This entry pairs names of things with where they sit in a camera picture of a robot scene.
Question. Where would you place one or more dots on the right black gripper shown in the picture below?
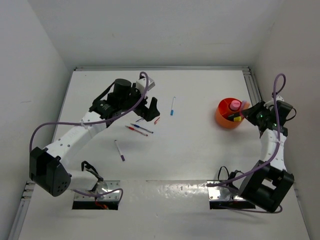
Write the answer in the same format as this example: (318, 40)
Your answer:
(249, 113)

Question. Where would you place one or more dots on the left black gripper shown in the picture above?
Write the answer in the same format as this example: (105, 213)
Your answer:
(147, 113)

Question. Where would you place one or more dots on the grey orange marker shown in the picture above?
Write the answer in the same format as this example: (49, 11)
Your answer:
(245, 106)

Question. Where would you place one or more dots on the yellow black highlighter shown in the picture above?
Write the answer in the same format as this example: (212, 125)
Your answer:
(238, 119)

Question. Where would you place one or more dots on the pink glue bottle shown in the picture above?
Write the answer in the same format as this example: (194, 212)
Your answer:
(235, 105)

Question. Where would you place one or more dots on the pink black highlighter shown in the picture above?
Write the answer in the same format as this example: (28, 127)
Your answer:
(234, 115)

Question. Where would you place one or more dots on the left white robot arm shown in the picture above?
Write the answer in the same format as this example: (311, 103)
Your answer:
(48, 165)

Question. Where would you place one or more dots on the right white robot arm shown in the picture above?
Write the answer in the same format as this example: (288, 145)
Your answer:
(269, 184)

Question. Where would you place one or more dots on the blue capped white pen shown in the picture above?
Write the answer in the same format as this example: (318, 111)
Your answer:
(172, 106)

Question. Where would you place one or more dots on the blue ballpoint pen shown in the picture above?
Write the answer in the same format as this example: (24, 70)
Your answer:
(142, 128)

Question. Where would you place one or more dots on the orange divided container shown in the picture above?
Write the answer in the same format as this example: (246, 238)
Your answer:
(228, 113)

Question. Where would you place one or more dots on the red ballpoint pen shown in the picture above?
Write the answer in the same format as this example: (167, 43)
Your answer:
(135, 130)

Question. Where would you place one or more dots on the purple capped white pen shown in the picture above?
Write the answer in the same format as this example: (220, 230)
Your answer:
(119, 150)

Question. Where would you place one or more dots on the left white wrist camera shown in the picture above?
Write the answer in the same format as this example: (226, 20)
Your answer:
(142, 84)

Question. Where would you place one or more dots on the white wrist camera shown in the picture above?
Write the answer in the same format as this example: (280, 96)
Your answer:
(142, 84)
(276, 98)

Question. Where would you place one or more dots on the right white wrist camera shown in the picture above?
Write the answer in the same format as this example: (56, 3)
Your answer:
(276, 98)

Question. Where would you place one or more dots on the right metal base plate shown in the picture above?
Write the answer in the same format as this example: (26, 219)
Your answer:
(219, 193)

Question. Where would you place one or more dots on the metal base plate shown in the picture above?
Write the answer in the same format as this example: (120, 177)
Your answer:
(219, 193)
(104, 191)

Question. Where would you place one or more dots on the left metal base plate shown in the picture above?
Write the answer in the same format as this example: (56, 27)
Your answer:
(104, 191)

